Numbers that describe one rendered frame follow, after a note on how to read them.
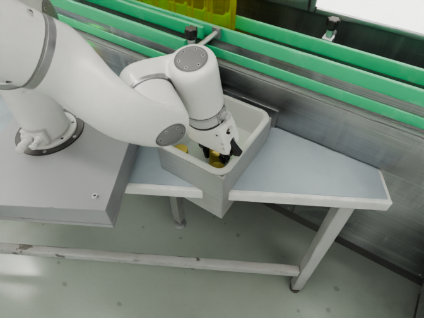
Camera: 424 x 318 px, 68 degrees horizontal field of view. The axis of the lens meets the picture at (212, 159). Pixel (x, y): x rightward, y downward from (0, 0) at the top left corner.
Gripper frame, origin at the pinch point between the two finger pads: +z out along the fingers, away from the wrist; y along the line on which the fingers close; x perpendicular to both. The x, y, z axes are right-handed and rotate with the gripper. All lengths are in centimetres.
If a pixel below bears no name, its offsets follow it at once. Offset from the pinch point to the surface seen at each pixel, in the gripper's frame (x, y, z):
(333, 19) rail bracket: -35.4, -10.5, -11.5
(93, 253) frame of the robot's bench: 37, 41, 53
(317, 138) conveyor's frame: -18.7, -17.2, 8.8
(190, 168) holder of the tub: 6.7, 2.1, -2.0
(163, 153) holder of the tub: 6.6, 9.4, -2.4
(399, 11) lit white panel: -43.0, -22.0, -11.3
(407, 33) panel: -41.7, -25.3, -7.6
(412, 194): -32, -48, 40
